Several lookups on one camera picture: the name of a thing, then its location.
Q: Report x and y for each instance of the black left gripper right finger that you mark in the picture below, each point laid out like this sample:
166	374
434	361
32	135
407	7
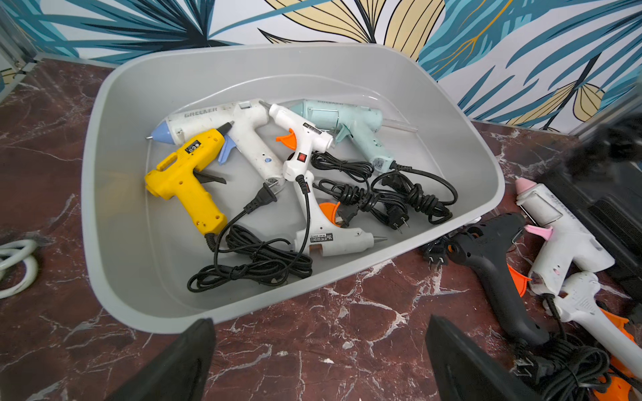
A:
463	371

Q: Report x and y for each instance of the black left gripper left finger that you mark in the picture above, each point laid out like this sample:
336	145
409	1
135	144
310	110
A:
179	372

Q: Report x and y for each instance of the white orange-trigger glue gun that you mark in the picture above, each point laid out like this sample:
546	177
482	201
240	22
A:
576	303

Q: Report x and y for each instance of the white labelled mini glue gun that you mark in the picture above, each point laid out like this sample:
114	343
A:
323	230

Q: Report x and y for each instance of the yellow glue gun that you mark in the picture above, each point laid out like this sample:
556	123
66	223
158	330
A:
182	175

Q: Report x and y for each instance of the white blue-trigger glue gun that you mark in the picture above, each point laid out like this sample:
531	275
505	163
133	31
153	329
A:
246	116

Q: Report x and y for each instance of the white switch glue gun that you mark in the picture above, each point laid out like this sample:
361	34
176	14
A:
303	137

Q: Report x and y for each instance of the mint green glue gun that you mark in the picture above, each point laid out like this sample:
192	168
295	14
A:
354	122

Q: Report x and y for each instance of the orange glue gun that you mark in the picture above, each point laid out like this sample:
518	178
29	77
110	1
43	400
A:
620	387

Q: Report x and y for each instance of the black orange-trigger glue gun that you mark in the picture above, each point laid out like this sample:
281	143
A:
483	247

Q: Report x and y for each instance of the large white pink-trigger glue gun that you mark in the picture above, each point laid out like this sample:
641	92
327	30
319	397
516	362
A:
566	240

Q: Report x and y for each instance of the grey plastic storage box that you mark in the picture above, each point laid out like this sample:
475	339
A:
141	250

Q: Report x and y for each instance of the black plastic tool case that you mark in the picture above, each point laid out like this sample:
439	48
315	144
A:
611	210

